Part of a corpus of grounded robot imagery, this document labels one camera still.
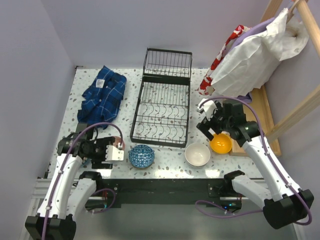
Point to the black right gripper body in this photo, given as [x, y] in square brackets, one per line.
[218, 122]

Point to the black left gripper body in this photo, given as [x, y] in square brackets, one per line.
[100, 152]

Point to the blue triangle pattern bowl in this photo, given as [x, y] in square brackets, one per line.
[141, 156]

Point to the blue zigzag pattern bowl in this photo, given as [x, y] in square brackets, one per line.
[117, 142]

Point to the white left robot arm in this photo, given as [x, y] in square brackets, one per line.
[55, 219]

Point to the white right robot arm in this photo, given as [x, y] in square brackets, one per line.
[283, 201]

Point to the yellow bowl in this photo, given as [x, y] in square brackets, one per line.
[221, 143]

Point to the white ceramic bowl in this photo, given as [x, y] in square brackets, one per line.
[197, 154]

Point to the red floral cloth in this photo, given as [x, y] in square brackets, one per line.
[205, 88]

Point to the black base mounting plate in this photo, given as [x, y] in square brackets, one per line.
[181, 191]

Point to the blue plaid shirt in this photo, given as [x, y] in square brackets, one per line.
[102, 99]

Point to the white cloth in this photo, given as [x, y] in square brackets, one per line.
[250, 64]

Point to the lilac cloth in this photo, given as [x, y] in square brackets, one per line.
[261, 27]

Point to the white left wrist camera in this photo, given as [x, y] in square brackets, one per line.
[112, 154]

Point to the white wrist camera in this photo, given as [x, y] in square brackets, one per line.
[112, 154]
[207, 108]

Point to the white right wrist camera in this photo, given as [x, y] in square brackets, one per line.
[207, 108]

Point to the wooden drying rack frame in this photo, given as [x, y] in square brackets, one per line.
[294, 88]

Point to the black wire dish rack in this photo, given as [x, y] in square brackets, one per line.
[162, 111]

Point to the aluminium rail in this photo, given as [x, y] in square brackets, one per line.
[41, 188]

